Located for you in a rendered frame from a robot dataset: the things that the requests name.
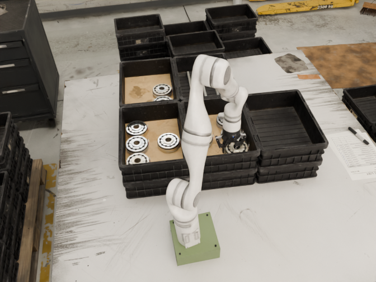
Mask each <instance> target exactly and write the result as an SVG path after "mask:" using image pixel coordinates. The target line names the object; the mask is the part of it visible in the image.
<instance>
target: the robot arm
mask: <svg viewBox="0 0 376 282"><path fill-rule="evenodd" d="M204 86H207V87H211V88H217V90H218V92H219V93H220V96H221V99H223V100H225V101H228V102H230V103H227V104H226V105H225V108H224V112H220V113H219V114H218V119H221V120H223V130H222V134H221V136H217V135H216V136H215V139H216V141H217V144H218V147H219V148H222V153H224V154H225V152H226V146H227V145H228V143H230V142H234V148H235V149H238V146H239V145H240V146H242V144H243V143H244V141H245V139H246V134H245V133H242V134H241V133H240V129H241V113H242V108H243V105H244V103H245V102H246V100H247V97H248V90H247V89H246V88H245V87H242V86H239V85H238V83H237V82H236V81H235V80H234V78H233V73H232V69H231V66H230V64H229V63H228V61H226V60H225V59H222V58H217V57H211V56H208V55H199V56H198V57H197V58H196V59H195V62H194V65H193V69H192V75H191V85H190V95H189V104H188V108H187V114H186V119H185V124H184V129H183V133H182V139H181V147H182V151H183V153H184V156H185V159H186V162H187V165H188V167H189V173H190V182H188V181H185V180H182V179H180V178H174V179H173V180H172V181H171V182H170V183H169V184H168V187H167V190H166V201H167V205H168V208H169V210H170V213H171V214H172V215H173V221H174V224H175V229H176V234H177V239H178V241H179V242H180V243H181V244H182V245H183V246H185V248H189V247H191V246H194V245H196V244H199V243H200V227H199V218H198V209H197V205H198V202H199V199H200V193H201V186H202V180H203V172H204V165H205V160H206V155H207V152H208V148H209V143H210V138H211V134H212V125H211V122H210V119H209V116H208V113H207V111H206V108H205V105H204V99H203V88H204ZM239 137H240V139H239V141H238V142H237V139H238V138H239ZM221 139H223V143H222V144H221V143H220V141H221Z"/></svg>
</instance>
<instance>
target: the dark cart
mask: <svg viewBox="0 0 376 282"><path fill-rule="evenodd" d="M0 4H5V5H6V9H5V10H6V11H8V12H6V13H4V14H2V15H0V112H7V111H9V112H11V114H12V119H13V123H14V124H15V123H23V122H28V121H35V120H43V119H49V122H50V125H51V127H52V126H56V124H55V119H54V118H56V114H57V102H58V88H59V73H58V70H57V67H56V64H55V60H54V57H53V54H52V52H51V48H50V45H49V42H48V38H47V36H46V33H45V30H44V27H43V23H42V20H41V17H40V14H39V11H38V8H37V5H36V2H35V0H0Z"/></svg>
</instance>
